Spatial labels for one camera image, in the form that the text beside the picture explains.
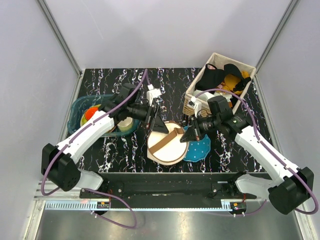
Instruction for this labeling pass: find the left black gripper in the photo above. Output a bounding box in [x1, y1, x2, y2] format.
[127, 102, 170, 134]

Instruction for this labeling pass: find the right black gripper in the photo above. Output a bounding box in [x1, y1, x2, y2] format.
[180, 113, 221, 143]

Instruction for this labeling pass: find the cream round laundry bag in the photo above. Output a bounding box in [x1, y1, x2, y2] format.
[146, 120, 189, 166]

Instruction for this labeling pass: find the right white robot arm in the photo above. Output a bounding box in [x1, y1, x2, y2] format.
[180, 96, 315, 215]

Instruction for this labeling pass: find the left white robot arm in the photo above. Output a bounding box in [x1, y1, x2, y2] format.
[41, 83, 169, 198]

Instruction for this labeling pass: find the blue polka dot plate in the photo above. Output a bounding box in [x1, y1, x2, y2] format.
[183, 134, 211, 163]

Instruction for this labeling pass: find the cream ceramic cup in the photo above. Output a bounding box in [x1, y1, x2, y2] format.
[117, 117, 134, 132]

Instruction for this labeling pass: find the white garment in basket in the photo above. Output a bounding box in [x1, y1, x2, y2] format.
[192, 90, 214, 102]

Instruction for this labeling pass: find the black garment in basket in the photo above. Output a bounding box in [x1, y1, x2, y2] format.
[195, 63, 242, 91]

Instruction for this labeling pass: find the wicker basket with liner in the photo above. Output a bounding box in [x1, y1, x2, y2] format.
[182, 52, 256, 116]

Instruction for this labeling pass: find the mustard yellow garment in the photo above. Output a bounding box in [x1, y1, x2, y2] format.
[217, 71, 251, 96]

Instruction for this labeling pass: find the orange mug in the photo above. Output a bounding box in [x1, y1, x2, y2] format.
[84, 106, 99, 121]

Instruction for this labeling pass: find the yellow-green plate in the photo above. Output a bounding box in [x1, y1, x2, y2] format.
[80, 113, 89, 127]

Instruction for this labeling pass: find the teal plastic tub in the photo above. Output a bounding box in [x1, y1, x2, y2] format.
[67, 94, 140, 138]

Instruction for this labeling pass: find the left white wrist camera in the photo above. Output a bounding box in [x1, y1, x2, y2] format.
[146, 84, 162, 106]

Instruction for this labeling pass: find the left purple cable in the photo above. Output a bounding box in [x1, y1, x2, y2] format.
[41, 68, 151, 230]

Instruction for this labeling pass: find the purple cable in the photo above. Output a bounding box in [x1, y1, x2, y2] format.
[41, 68, 151, 230]
[194, 88, 316, 218]

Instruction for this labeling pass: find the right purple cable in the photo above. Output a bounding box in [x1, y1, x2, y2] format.
[194, 88, 316, 218]

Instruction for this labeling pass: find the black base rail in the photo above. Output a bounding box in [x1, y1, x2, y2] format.
[79, 171, 258, 208]

